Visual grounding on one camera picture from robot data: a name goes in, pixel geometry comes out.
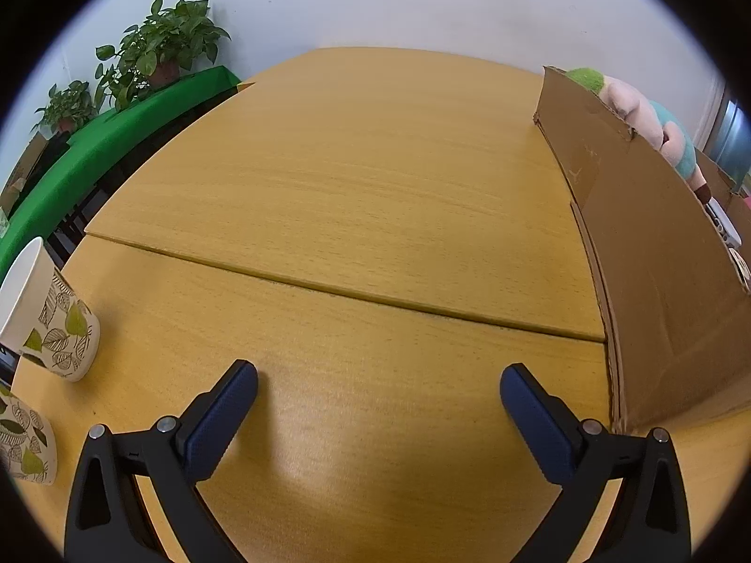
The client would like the wooden desktop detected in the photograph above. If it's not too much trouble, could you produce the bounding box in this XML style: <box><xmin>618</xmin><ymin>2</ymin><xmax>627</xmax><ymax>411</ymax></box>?
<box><xmin>12</xmin><ymin>46</ymin><xmax>751</xmax><ymax>563</ymax></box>

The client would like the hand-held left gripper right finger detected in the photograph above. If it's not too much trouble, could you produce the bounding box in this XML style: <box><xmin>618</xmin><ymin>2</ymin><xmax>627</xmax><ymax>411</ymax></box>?
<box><xmin>500</xmin><ymin>364</ymin><xmax>692</xmax><ymax>563</ymax></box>

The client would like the small brown cardboard box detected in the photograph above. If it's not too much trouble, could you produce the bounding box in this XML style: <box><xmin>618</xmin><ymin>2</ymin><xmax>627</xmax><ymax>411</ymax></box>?
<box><xmin>0</xmin><ymin>132</ymin><xmax>51</xmax><ymax>218</ymax></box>

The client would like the black chair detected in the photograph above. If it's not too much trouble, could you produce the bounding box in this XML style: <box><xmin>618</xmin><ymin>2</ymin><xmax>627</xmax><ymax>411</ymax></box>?
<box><xmin>46</xmin><ymin>184</ymin><xmax>115</xmax><ymax>267</ymax></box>

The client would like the white device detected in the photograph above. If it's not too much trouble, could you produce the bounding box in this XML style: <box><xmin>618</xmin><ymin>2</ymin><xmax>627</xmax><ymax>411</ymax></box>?
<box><xmin>705</xmin><ymin>196</ymin><xmax>741</xmax><ymax>248</ymax></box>

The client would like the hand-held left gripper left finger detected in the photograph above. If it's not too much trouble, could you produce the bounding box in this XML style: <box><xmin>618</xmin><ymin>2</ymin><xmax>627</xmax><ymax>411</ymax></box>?
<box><xmin>64</xmin><ymin>359</ymin><xmax>259</xmax><ymax>563</ymax></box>

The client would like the green-haired pink plush toy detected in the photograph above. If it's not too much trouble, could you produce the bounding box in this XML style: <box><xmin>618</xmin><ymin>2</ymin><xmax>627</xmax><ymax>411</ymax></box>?
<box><xmin>564</xmin><ymin>67</ymin><xmax>713</xmax><ymax>200</ymax></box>

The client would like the large potted green plant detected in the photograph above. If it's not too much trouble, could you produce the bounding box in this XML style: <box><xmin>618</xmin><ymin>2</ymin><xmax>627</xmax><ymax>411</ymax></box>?
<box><xmin>94</xmin><ymin>0</ymin><xmax>232</xmax><ymax>112</ymax></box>

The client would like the leaf-print paper cup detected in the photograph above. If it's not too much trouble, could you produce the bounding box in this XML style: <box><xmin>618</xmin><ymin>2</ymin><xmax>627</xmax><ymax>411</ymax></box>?
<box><xmin>0</xmin><ymin>236</ymin><xmax>102</xmax><ymax>383</ymax></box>
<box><xmin>0</xmin><ymin>386</ymin><xmax>58</xmax><ymax>487</ymax></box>

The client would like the small potted green plant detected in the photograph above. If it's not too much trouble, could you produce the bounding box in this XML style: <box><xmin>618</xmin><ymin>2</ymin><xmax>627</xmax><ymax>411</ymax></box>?
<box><xmin>32</xmin><ymin>81</ymin><xmax>98</xmax><ymax>135</ymax></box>

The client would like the grey metal door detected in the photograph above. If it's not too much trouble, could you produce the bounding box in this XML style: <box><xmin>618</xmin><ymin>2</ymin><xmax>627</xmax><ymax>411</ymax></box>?
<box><xmin>695</xmin><ymin>85</ymin><xmax>751</xmax><ymax>189</ymax></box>

